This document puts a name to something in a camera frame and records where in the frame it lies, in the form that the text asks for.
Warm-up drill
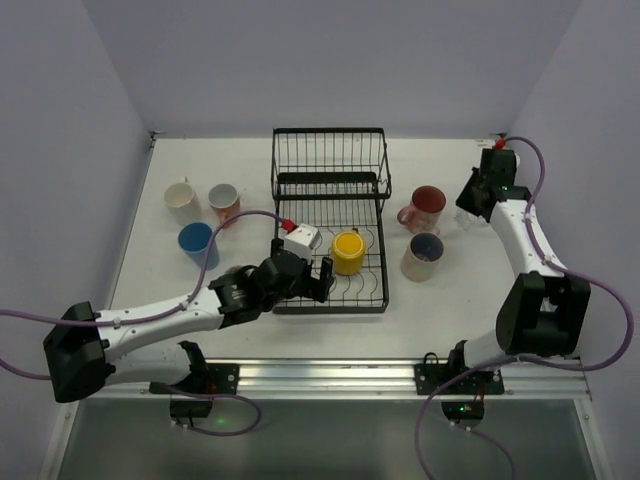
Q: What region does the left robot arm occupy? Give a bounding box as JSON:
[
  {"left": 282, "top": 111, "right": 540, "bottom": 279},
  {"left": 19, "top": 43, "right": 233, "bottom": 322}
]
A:
[{"left": 43, "top": 239, "right": 334, "bottom": 403}]

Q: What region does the salmon floral mug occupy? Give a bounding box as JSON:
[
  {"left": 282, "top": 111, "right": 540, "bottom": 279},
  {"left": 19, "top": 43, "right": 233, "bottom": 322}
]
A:
[{"left": 208, "top": 183, "right": 241, "bottom": 229}]

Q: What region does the aluminium mounting rail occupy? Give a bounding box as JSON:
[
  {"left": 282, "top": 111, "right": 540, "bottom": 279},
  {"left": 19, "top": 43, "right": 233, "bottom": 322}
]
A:
[{"left": 90, "top": 352, "right": 590, "bottom": 400}]

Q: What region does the yellow mug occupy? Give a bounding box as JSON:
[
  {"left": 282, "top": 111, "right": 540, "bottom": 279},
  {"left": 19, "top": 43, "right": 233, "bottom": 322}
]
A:
[{"left": 330, "top": 229, "right": 366, "bottom": 276}]

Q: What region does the pink floral mug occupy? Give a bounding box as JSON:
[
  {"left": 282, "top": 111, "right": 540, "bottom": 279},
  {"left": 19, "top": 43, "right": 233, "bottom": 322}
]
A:
[{"left": 396, "top": 185, "right": 446, "bottom": 235}]

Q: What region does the beige speckled cup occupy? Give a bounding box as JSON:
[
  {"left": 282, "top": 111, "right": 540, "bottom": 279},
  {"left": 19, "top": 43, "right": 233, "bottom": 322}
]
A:
[{"left": 224, "top": 265, "right": 256, "bottom": 275}]

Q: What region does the blue tumbler cup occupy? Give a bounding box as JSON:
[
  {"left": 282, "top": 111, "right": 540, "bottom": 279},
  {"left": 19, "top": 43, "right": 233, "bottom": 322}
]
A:
[{"left": 178, "top": 222, "right": 219, "bottom": 271}]

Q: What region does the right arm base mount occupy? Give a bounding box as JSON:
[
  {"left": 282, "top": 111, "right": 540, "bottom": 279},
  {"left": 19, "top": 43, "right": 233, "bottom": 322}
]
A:
[{"left": 413, "top": 348, "right": 506, "bottom": 428}]

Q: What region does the iridescent pink mug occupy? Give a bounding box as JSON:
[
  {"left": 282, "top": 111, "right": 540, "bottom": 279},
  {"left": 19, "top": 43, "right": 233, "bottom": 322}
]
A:
[{"left": 400, "top": 232, "right": 444, "bottom": 282}]

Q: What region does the clear glass cup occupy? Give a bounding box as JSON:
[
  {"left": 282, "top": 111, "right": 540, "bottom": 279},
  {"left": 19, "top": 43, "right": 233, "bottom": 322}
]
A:
[{"left": 454, "top": 208, "right": 489, "bottom": 231}]

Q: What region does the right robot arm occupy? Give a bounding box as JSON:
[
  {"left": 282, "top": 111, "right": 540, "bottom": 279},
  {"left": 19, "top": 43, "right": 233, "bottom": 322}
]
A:
[{"left": 447, "top": 148, "right": 591, "bottom": 375}]

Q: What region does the black wire dish rack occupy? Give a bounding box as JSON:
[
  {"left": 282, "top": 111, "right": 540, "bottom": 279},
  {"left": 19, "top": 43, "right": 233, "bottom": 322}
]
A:
[{"left": 270, "top": 127, "right": 392, "bottom": 315}]

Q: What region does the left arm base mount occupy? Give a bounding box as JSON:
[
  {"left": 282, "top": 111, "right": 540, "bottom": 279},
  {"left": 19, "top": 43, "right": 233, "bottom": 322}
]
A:
[{"left": 149, "top": 363, "right": 240, "bottom": 426}]

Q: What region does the white ceramic mug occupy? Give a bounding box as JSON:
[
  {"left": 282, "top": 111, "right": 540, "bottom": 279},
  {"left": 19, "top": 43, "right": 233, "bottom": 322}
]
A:
[{"left": 163, "top": 176, "right": 202, "bottom": 225}]

